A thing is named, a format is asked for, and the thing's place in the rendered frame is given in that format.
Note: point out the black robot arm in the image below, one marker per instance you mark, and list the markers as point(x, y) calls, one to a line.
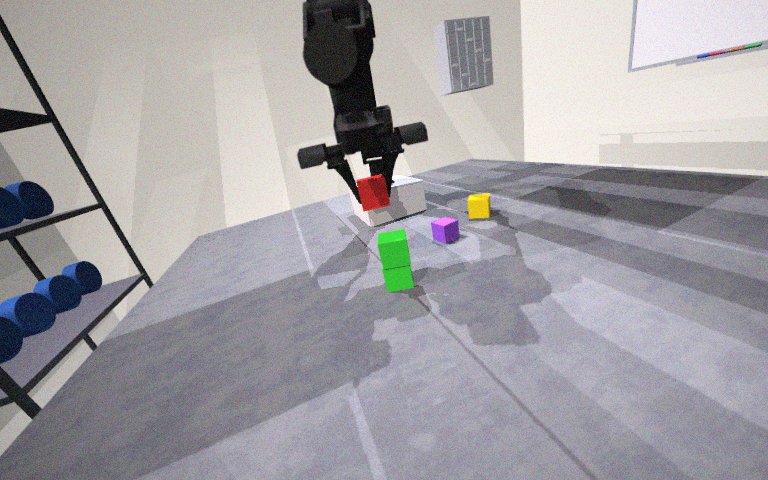
point(338, 46)

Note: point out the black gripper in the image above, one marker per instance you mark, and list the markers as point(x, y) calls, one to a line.
point(334, 156)

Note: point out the yellow block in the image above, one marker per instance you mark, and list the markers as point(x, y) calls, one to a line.
point(479, 206)

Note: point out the green block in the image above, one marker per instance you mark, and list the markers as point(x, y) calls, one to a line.
point(398, 278)
point(393, 249)

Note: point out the red block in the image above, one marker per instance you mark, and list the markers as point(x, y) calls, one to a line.
point(373, 192)

